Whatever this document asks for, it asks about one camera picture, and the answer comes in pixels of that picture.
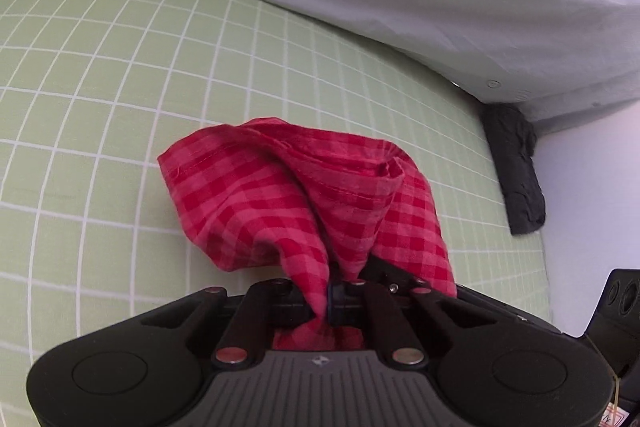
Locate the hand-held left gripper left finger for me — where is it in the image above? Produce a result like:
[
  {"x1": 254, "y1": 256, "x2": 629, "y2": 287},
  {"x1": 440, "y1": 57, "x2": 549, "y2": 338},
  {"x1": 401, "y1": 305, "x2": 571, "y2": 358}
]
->
[{"x1": 67, "y1": 279, "x2": 312, "y2": 369}]

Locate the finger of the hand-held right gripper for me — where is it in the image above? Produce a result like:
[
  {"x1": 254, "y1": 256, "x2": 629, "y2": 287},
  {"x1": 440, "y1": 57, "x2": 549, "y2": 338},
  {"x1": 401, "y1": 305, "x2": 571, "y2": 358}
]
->
[{"x1": 360, "y1": 256, "x2": 430, "y2": 297}]

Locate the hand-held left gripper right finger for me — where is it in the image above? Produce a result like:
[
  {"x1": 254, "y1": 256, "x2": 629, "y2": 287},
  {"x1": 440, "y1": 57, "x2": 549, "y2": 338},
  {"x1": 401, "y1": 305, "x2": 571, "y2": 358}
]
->
[{"x1": 329, "y1": 281, "x2": 577, "y2": 369}]

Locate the red checked garment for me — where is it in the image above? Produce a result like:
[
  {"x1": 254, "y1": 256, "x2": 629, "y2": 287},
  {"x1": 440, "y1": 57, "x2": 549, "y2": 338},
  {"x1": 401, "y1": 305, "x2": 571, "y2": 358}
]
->
[{"x1": 157, "y1": 117, "x2": 459, "y2": 353}]

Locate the paper tag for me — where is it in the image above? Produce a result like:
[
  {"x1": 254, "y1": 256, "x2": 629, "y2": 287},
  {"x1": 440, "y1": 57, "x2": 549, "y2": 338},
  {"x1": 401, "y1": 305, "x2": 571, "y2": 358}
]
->
[{"x1": 597, "y1": 404, "x2": 634, "y2": 427}]

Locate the dark grey cloth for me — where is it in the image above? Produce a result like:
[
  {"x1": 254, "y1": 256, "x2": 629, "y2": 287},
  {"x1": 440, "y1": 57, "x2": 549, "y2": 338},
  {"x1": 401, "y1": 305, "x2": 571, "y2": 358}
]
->
[{"x1": 481, "y1": 103, "x2": 547, "y2": 236}]

